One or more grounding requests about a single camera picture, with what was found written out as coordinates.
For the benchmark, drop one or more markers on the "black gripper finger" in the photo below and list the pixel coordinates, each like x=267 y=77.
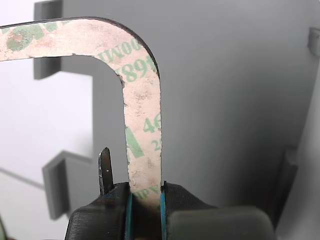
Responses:
x=190 y=202
x=100 y=220

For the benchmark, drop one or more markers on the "beige rounded rectangular frame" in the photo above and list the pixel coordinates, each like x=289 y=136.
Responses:
x=142 y=112

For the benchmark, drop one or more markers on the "light gray plastic box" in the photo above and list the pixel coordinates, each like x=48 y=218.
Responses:
x=225 y=100

